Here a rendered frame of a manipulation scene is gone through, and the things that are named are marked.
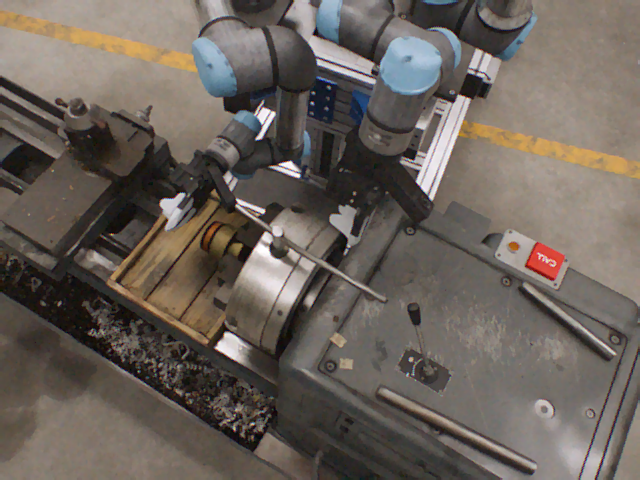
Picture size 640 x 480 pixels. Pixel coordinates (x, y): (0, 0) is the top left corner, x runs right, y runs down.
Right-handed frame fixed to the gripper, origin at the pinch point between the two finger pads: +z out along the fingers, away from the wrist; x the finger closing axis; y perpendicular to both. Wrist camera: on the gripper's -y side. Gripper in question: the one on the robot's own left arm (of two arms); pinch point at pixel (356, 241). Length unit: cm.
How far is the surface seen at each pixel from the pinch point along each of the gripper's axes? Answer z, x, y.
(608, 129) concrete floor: 63, -226, -56
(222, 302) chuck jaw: 28.6, 4.8, 20.2
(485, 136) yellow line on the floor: 76, -190, -6
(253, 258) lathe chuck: 15.8, 1.3, 17.2
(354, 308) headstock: 13.1, 2.0, -4.6
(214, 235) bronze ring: 25.2, -6.9, 30.8
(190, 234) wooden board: 45, -20, 45
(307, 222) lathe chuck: 12.2, -11.0, 12.7
